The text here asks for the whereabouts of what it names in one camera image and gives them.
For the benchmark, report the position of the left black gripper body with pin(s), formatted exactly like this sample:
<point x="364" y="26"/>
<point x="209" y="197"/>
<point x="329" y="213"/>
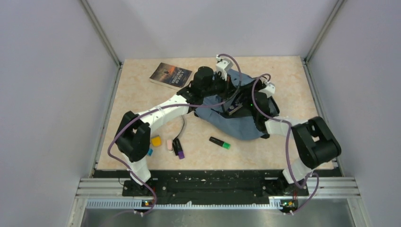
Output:
<point x="219" y="86"/>

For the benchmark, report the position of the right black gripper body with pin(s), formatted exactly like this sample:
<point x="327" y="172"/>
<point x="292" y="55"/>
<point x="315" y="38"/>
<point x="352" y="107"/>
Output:
<point x="247" y="104"/>

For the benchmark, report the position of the purple cover book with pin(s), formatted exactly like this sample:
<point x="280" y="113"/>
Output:
<point x="234" y="107"/>

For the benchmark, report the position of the blue student backpack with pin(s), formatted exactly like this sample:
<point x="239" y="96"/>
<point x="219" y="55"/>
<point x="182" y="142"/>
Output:
<point x="241" y="128"/>

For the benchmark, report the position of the dark sunset cover book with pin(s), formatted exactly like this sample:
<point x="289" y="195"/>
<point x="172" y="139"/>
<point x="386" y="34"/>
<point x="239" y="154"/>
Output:
<point x="170" y="76"/>

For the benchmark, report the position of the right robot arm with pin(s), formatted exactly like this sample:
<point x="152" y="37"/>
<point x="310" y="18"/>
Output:
<point x="309" y="143"/>

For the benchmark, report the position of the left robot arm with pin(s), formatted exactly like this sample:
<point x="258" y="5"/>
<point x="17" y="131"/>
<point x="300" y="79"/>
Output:
<point x="133" y="135"/>

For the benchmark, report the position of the green highlighter pen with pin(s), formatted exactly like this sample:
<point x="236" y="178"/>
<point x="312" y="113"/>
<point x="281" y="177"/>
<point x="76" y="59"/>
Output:
<point x="220" y="142"/>

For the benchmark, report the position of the pink eraser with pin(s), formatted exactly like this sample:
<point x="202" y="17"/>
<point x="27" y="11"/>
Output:
<point x="169" y="145"/>

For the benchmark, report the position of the purple highlighter pen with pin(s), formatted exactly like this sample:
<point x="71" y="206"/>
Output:
<point x="178" y="150"/>

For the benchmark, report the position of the yellow sharpener block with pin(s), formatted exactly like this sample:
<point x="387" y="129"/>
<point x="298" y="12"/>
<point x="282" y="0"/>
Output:
<point x="156" y="141"/>

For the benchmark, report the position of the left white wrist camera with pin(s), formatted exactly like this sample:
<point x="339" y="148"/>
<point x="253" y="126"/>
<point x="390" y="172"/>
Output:
<point x="223" y="65"/>

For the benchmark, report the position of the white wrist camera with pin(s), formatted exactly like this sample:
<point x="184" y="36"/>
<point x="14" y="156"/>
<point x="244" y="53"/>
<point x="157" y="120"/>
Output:
<point x="223" y="65"/>
<point x="268" y="88"/>

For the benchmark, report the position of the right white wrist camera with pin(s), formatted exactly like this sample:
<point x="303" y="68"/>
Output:
<point x="268" y="88"/>

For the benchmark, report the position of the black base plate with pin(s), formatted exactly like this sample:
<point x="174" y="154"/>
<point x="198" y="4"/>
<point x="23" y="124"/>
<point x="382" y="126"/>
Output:
<point x="209" y="187"/>

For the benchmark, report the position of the aluminium frame rail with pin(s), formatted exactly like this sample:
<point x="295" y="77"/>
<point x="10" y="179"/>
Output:
<point x="335" y="202"/>

